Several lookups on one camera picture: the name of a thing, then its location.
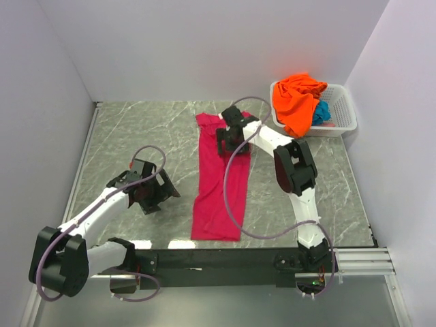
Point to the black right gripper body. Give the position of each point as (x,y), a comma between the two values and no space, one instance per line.
(232,145)

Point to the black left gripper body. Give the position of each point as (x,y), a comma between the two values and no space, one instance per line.
(150,193)

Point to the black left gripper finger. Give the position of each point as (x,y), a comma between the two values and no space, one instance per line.
(148,209)
(167,189)

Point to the magenta red t shirt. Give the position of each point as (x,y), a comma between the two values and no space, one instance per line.
(210,217)

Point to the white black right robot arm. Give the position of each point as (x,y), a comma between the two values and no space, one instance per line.
(296,174)

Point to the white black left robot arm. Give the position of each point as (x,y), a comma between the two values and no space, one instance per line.
(64,258)

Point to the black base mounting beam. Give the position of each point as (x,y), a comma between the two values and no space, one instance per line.
(228,267)

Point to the orange t shirt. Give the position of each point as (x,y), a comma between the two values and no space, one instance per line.
(294,100)

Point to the teal blue t shirt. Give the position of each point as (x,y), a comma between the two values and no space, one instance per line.
(321,113)

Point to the dusty pink t shirt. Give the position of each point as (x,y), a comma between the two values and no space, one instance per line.
(328,125)

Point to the white plastic laundry basket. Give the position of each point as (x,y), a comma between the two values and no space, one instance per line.
(341,110)

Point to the aluminium extrusion rail frame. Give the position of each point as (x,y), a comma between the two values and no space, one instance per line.
(363,293)

